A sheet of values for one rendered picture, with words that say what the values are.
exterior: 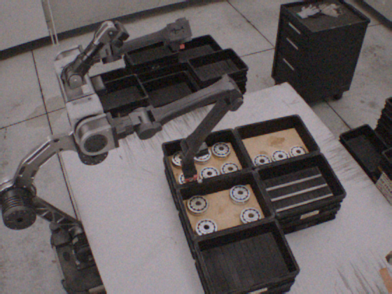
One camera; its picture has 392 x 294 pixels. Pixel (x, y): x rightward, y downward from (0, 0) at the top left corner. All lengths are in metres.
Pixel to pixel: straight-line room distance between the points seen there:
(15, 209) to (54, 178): 1.37
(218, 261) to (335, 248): 0.64
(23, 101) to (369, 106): 3.30
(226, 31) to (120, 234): 3.08
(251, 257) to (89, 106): 0.99
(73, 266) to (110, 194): 0.59
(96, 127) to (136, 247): 0.81
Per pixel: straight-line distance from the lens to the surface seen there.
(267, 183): 2.25
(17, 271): 3.11
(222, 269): 1.97
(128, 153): 2.55
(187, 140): 1.95
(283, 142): 2.45
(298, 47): 3.48
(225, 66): 3.46
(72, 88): 1.73
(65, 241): 2.77
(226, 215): 2.11
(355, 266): 2.25
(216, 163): 2.30
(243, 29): 4.84
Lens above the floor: 2.61
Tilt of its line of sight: 48 degrees down
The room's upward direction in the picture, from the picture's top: straight up
